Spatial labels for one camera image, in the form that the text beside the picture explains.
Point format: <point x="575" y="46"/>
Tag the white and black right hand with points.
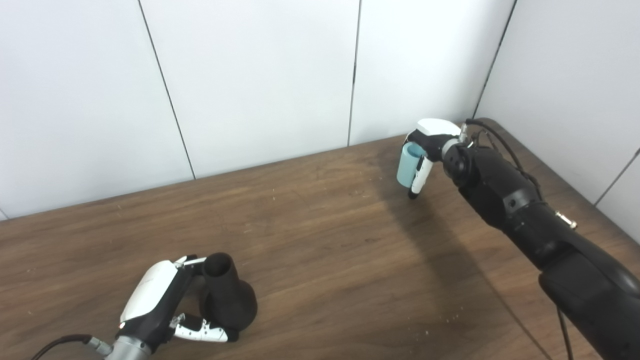
<point x="437" y="130"/>

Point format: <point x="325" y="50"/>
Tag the white and black left hand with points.
<point x="150" y="292"/>

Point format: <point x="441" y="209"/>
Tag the black flared nozzle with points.
<point x="230" y="300"/>

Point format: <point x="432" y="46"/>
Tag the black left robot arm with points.
<point x="130" y="350"/>

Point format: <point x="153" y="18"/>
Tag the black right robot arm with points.
<point x="520" y="210"/>

